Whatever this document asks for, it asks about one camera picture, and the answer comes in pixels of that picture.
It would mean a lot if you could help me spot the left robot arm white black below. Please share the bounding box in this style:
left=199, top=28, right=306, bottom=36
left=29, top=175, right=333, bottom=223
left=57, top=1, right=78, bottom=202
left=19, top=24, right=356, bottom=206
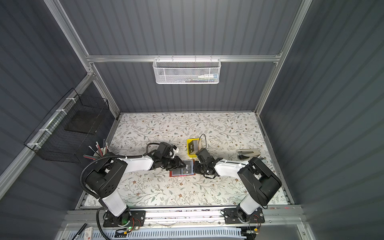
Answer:
left=80, top=142, right=186, bottom=218

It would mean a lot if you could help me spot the yellow plastic card tray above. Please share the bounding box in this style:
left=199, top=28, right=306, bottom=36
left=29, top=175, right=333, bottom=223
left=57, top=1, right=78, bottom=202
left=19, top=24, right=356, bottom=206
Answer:
left=187, top=138, right=201, bottom=158

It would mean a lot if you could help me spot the white pen cup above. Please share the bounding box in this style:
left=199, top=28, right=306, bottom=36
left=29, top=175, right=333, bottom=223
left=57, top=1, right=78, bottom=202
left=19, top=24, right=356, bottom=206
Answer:
left=82, top=139, right=111, bottom=160

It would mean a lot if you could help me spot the white wire mesh basket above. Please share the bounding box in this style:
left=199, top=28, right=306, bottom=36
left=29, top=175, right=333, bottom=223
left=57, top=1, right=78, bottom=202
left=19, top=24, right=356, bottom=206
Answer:
left=153, top=60, right=222, bottom=85

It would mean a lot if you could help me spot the white tube in basket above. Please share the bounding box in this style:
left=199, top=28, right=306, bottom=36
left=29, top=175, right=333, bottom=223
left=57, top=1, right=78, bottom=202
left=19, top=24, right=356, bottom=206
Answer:
left=198, top=74, right=219, bottom=81

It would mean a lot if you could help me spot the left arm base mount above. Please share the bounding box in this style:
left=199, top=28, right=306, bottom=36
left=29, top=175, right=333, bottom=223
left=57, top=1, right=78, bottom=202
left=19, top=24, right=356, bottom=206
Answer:
left=103, top=210, right=147, bottom=228

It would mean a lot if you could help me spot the black corrugated cable conduit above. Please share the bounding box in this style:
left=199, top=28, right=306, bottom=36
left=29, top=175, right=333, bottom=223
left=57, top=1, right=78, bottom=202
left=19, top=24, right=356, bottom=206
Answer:
left=79, top=142, right=163, bottom=240

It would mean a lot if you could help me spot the beige stapler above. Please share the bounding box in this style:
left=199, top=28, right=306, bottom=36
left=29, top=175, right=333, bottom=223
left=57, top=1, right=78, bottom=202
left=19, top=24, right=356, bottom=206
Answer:
left=237, top=149, right=261, bottom=161

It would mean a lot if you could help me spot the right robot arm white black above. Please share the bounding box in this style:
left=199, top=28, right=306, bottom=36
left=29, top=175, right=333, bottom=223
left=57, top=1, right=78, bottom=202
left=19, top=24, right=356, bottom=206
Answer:
left=194, top=149, right=282, bottom=222

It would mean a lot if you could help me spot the black wire mesh basket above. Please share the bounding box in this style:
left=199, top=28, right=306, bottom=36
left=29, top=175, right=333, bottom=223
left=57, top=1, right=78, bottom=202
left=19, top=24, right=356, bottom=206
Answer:
left=24, top=92, right=114, bottom=164

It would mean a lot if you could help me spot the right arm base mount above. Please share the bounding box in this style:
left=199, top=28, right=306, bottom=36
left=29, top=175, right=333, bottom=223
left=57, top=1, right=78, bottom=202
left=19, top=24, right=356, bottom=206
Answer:
left=220, top=208, right=265, bottom=225

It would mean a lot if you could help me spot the stack of cards in tray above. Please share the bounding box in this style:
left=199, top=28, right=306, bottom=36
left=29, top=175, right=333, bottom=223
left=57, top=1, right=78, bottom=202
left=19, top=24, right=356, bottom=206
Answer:
left=191, top=140, right=200, bottom=153

